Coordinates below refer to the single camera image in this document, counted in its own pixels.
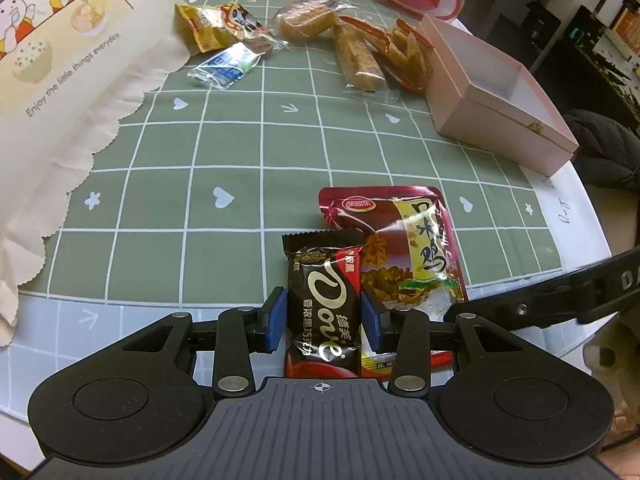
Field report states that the dark brown chocolate bar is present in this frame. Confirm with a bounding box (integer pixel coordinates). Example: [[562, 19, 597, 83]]
[[281, 229, 365, 380]]

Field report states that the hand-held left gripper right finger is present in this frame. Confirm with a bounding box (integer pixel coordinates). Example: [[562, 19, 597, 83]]
[[360, 290, 522, 396]]

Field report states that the beige plush object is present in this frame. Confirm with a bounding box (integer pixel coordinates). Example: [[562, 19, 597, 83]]
[[581, 320, 640, 441]]

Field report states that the red snack pouch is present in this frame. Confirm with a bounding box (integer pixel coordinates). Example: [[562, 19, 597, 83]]
[[318, 186, 469, 378]]

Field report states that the yellow snack packet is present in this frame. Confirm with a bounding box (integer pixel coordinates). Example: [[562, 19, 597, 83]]
[[174, 2, 273, 54]]

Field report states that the cream cartoon cloth bag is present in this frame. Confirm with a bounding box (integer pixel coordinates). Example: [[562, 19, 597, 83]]
[[0, 0, 193, 348]]

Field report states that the dark storage shelf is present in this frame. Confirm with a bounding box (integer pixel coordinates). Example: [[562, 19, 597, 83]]
[[525, 0, 640, 111]]

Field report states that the long biscuit bar packet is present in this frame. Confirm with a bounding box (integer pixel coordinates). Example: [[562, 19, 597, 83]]
[[332, 16, 393, 96]]

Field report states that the biscuit sticks packet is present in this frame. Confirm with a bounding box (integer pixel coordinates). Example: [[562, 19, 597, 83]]
[[372, 19, 435, 96]]

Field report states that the dark padded jacket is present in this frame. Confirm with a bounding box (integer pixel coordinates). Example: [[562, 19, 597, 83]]
[[562, 108, 640, 191]]

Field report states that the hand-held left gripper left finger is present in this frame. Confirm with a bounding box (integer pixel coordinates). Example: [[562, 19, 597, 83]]
[[122, 287, 290, 394]]

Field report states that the green checked tablecloth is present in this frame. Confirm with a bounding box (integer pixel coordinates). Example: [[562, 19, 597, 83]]
[[0, 0, 616, 441]]

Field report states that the blue white clear packet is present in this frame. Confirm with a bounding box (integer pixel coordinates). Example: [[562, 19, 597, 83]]
[[187, 42, 264, 92]]

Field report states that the pink cardboard box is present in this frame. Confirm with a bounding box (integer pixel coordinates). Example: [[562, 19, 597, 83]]
[[422, 14, 580, 177]]

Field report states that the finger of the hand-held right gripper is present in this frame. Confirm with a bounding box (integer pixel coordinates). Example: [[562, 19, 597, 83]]
[[442, 264, 601, 332]]

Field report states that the round pastry clear wrapper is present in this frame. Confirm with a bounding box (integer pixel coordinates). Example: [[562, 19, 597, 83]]
[[272, 0, 358, 43]]

